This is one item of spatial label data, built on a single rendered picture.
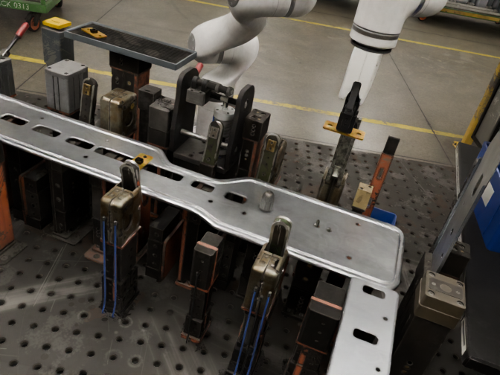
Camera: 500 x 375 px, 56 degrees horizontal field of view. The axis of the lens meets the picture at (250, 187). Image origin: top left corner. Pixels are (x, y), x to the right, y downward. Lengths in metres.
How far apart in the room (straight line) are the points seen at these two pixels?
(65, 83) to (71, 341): 0.67
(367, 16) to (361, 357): 0.58
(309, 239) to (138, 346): 0.47
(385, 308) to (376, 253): 0.16
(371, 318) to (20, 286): 0.86
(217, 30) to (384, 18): 0.72
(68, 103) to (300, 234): 0.76
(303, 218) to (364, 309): 0.28
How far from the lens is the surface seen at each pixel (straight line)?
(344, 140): 1.16
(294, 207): 1.15
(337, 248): 1.07
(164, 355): 1.18
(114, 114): 1.35
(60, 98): 1.44
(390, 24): 0.87
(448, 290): 1.00
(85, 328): 1.23
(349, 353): 0.88
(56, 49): 1.64
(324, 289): 1.00
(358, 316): 0.94
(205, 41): 1.52
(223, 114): 1.27
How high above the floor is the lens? 1.66
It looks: 34 degrees down
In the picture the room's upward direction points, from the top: 11 degrees clockwise
